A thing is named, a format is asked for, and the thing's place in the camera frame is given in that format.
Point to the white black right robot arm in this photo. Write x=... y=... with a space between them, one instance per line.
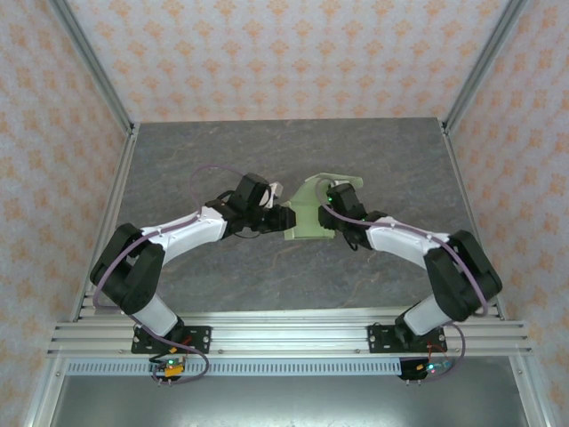
x=458 y=276

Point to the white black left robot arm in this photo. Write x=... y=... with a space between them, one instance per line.
x=133 y=271

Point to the grey metal sheet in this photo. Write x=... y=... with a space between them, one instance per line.
x=284 y=402

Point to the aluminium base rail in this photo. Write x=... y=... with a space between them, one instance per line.
x=289 y=331

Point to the aluminium table side rail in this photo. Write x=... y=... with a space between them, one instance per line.
x=464 y=200
x=115 y=195

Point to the aluminium frame post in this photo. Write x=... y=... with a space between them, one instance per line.
x=482 y=66
x=95 y=71

